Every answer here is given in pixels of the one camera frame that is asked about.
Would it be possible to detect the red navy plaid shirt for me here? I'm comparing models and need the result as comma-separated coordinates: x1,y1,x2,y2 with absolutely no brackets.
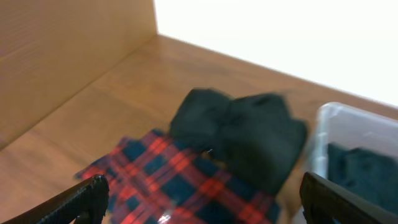
76,130,280,223

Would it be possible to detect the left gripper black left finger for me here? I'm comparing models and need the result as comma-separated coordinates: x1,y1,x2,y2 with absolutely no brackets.
4,174,109,224

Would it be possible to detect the large black garment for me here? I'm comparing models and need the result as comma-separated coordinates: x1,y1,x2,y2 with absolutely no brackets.
169,88,308,195

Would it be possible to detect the clear plastic storage bin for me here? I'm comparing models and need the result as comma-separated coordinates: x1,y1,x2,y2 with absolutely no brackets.
293,102,397,223

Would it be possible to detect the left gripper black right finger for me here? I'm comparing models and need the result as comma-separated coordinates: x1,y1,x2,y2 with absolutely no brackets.
300,172,397,224

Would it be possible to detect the dark navy garment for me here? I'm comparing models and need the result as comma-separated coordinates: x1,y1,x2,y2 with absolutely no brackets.
328,144,397,214

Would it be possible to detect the cardboard side wall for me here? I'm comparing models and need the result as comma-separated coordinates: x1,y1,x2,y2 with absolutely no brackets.
1,0,157,146

